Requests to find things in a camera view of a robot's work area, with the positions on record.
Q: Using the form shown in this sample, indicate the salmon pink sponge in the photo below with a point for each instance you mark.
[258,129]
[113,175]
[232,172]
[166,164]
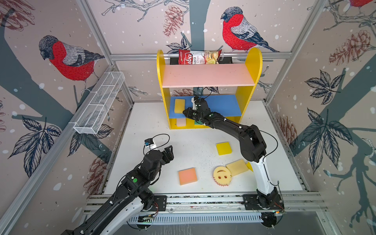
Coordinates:
[187,176]

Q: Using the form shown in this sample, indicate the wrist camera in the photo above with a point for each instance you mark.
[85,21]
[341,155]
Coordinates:
[194,102]
[149,144]

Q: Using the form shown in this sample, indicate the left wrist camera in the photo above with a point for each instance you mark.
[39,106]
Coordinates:
[149,144]

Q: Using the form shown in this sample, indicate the pale pink sponge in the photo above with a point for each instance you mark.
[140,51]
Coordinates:
[181,122]

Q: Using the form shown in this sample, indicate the white wire mesh basket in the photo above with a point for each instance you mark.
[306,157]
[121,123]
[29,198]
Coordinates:
[96,111]

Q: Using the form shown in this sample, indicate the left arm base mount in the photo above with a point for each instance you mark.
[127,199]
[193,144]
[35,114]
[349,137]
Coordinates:
[158,204]

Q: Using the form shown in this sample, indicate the smiley face sponge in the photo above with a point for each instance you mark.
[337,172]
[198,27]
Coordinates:
[222,176]

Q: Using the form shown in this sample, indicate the yellow wooden shelf unit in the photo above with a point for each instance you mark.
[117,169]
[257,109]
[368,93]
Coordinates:
[227,88]

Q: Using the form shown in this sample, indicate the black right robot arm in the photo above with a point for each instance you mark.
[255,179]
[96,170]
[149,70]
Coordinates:
[252,144]

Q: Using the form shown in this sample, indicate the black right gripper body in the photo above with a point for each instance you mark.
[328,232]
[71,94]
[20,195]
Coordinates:
[199,117]

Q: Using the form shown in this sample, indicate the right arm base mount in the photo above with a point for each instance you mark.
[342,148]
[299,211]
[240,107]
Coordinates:
[253,202]

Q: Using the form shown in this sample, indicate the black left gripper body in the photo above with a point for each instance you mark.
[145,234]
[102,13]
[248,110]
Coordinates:
[161,162]

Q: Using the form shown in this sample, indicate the cream beige sponge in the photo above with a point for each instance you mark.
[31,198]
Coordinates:
[237,167]

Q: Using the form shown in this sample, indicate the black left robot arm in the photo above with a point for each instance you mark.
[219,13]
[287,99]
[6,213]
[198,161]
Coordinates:
[131,196]

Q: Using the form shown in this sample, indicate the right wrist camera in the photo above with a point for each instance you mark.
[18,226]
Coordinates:
[194,102]

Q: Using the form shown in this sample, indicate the red chips bag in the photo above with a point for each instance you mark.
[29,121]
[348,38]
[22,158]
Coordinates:
[187,56]

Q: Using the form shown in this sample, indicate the small bright yellow sponge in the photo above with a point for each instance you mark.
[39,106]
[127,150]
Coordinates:
[223,148]

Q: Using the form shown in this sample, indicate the yellow rectangular sponge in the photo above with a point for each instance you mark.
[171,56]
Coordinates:
[179,106]

